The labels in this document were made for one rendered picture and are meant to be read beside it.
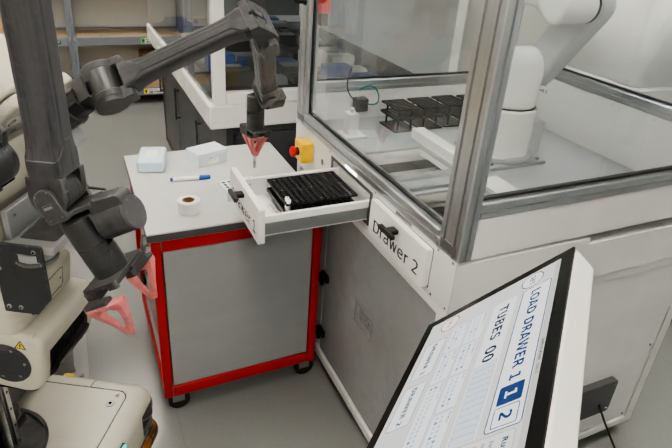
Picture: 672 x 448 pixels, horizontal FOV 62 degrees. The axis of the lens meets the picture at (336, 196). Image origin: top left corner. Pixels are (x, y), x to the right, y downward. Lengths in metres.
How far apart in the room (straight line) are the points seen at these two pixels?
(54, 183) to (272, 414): 1.46
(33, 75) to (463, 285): 0.97
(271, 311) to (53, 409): 0.72
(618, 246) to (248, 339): 1.23
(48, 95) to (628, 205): 1.34
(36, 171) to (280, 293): 1.22
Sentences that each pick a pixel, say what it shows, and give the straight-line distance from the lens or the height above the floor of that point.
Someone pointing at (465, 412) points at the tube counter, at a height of 1.10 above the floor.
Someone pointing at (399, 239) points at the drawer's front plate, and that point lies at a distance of 1.46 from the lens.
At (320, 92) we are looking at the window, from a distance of 1.92.
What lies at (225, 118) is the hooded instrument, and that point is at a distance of 2.38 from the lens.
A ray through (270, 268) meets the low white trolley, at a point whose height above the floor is 0.55.
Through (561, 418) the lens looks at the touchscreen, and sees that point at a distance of 0.65.
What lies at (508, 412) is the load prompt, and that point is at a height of 1.16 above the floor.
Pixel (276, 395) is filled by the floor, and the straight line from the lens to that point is 2.24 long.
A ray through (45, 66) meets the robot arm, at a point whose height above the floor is 1.42.
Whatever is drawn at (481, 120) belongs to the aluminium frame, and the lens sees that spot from 1.17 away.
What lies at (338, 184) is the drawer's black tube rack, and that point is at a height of 0.90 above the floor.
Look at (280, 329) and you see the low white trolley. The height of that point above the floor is 0.28.
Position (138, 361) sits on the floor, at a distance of 2.44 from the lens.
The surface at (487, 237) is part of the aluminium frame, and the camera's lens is 1.32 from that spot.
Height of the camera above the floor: 1.63
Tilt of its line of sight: 27 degrees down
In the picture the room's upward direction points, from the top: 4 degrees clockwise
